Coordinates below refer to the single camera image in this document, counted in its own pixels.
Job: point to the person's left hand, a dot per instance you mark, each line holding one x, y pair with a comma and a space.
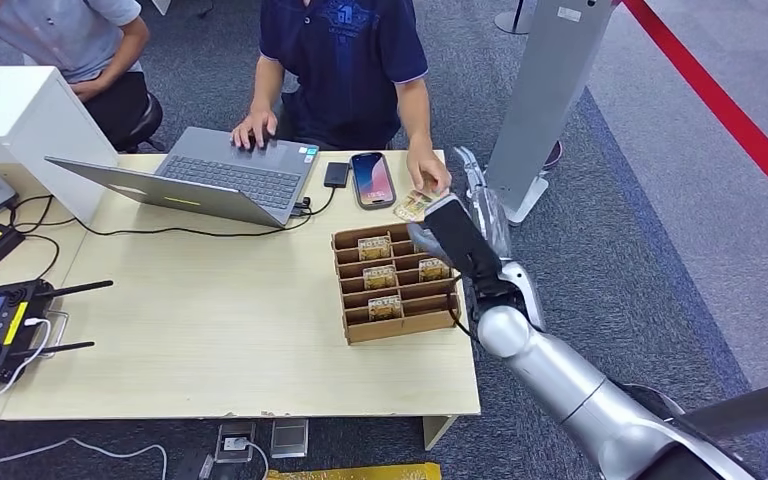
86, 89
427, 169

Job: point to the person's right hand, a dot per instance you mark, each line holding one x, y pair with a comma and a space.
255, 126

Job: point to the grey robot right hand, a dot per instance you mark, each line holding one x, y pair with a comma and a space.
493, 218

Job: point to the hotel key card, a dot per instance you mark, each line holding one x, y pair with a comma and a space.
384, 309
380, 278
375, 249
433, 270
414, 206

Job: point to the black smartphone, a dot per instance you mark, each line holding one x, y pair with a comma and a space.
372, 180

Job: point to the person's right forearm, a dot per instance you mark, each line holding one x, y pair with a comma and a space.
268, 86

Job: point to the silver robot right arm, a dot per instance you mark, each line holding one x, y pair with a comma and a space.
569, 391

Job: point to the person's left forearm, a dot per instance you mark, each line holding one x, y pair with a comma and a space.
122, 53
414, 112

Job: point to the person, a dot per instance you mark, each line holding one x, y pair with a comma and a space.
344, 60
79, 33

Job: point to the cardboard card holder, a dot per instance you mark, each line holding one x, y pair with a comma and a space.
390, 328

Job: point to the grey laptop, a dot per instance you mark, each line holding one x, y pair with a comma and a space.
238, 175

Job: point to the black stool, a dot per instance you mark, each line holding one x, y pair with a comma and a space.
144, 122

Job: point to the white box cabinet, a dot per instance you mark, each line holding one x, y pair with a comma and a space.
20, 112

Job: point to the black external drive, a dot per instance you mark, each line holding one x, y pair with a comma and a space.
336, 175

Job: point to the grey kiosk stand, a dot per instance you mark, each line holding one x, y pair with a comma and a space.
546, 93

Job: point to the round stanchion base with pole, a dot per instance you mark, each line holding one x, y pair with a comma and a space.
512, 21

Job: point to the pale table leg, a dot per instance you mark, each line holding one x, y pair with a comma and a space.
436, 430

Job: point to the chrome round stanchion base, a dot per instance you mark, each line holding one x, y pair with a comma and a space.
649, 399

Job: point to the red barrier belt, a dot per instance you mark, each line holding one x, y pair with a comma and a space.
722, 106

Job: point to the yellow floor strip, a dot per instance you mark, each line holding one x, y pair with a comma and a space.
357, 473

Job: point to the silver floor socket cover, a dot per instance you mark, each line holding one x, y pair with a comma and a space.
289, 438

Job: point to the floor socket with white plug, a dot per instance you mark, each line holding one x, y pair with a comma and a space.
235, 442

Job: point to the chrome stanchion pole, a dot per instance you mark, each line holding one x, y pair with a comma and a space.
748, 407

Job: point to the black wrist camera with pale box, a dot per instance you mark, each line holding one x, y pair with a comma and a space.
463, 242

